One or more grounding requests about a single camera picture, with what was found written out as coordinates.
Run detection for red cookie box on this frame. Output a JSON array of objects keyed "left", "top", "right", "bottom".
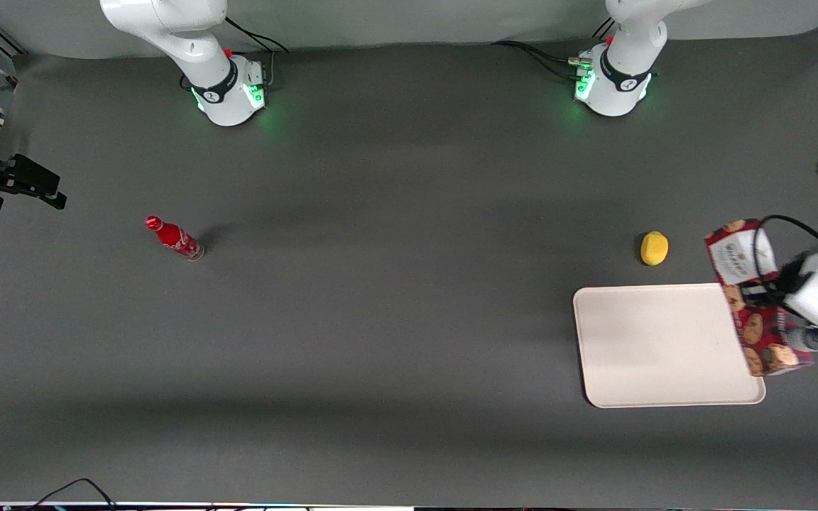
[{"left": 704, "top": 218, "right": 814, "bottom": 378}]

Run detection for beige rectangular tray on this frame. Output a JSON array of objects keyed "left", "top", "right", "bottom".
[{"left": 572, "top": 283, "right": 767, "bottom": 410}]

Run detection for yellow lemon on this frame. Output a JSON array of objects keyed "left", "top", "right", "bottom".
[{"left": 640, "top": 231, "right": 670, "bottom": 267}]

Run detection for red cola bottle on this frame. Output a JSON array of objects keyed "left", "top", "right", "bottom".
[{"left": 144, "top": 215, "right": 205, "bottom": 262}]

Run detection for black cable at right arm base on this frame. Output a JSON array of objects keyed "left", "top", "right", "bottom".
[{"left": 224, "top": 17, "right": 290, "bottom": 87}]

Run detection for thin black cable loop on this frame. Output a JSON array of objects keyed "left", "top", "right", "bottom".
[{"left": 24, "top": 478, "right": 120, "bottom": 511}]

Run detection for black cables at left arm base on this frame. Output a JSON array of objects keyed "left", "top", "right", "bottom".
[{"left": 492, "top": 40, "right": 591, "bottom": 80}]

